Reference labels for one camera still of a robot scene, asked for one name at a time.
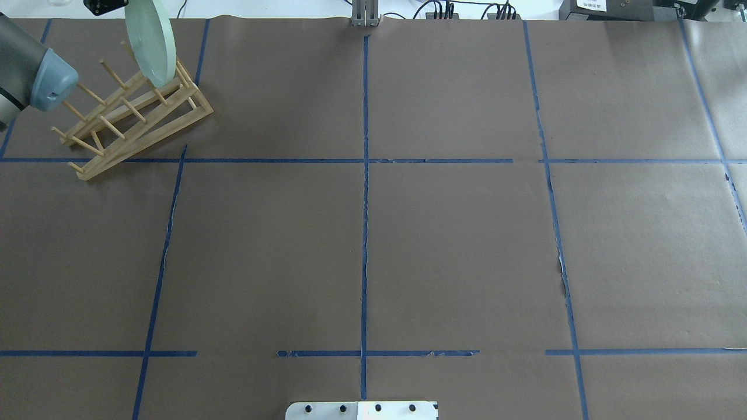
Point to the light green ceramic plate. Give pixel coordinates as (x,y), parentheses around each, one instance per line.
(151,38)

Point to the black box with label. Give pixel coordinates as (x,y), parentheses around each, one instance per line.
(641,11)

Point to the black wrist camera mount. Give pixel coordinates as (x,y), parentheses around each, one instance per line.
(101,7)

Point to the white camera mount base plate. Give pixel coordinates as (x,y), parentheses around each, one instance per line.
(363,410)

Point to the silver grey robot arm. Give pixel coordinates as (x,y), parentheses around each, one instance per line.
(32,75)

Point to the wooden dish rack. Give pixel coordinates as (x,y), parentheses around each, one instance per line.
(136,116)

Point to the grey aluminium post foot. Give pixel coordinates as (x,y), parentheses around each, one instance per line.
(365,13)

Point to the black orange connector block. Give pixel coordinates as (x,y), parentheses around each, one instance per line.
(501,11)
(438,10)

